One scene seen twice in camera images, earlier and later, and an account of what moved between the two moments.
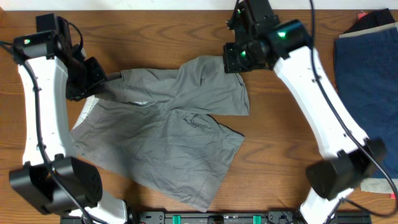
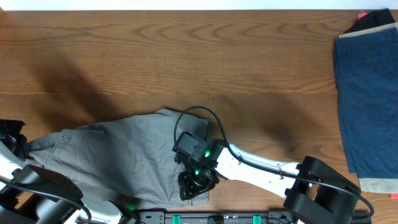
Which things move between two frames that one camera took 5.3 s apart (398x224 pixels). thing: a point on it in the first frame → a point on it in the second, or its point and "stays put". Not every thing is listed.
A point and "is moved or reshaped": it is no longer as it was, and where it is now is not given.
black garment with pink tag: x=373 y=19 stays put
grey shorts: x=157 y=130 is moved or reshaped
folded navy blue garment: x=367 y=70 stays put
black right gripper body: x=233 y=57 → x=189 y=187
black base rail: x=225 y=217 stays put
